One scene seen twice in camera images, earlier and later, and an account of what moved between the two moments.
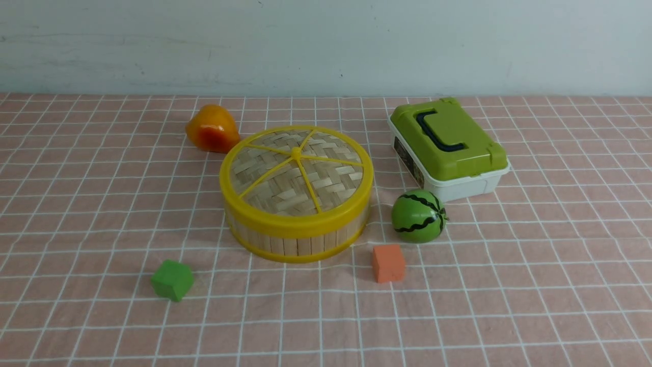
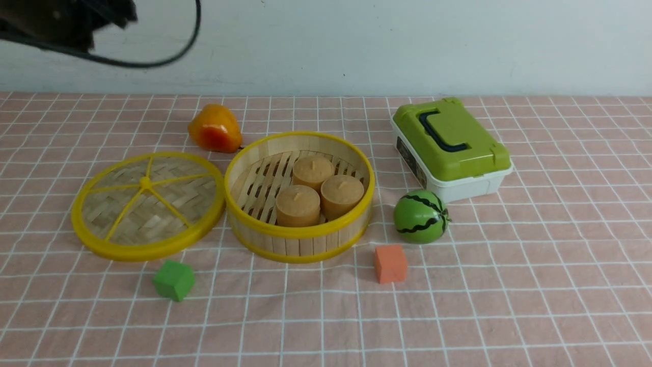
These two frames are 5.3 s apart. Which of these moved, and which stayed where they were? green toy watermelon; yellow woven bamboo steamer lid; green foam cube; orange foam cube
Moved: yellow woven bamboo steamer lid
Stayed: green foam cube; orange foam cube; green toy watermelon
